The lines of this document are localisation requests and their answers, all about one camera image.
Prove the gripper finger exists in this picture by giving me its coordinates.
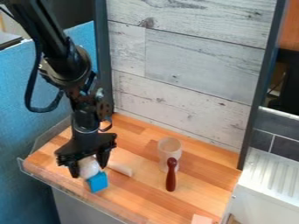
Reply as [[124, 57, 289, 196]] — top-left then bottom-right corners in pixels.
[[94, 148, 114, 170], [66, 162, 82, 179]]

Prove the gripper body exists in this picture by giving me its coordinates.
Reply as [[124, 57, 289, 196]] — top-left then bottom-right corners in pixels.
[[53, 127, 118, 169]]

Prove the white ball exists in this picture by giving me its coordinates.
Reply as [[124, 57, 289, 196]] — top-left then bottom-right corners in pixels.
[[77, 157, 103, 179]]

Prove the blue block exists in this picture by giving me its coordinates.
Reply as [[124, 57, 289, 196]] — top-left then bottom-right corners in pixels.
[[84, 171, 111, 193]]

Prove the cream cup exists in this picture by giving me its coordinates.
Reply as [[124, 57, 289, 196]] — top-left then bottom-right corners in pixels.
[[156, 136, 184, 173]]

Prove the dark red tool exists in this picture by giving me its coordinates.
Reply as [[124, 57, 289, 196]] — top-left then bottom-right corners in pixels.
[[164, 157, 180, 193]]

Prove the toy sink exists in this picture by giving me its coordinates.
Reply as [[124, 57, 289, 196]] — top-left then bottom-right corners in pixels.
[[224, 146, 299, 224]]

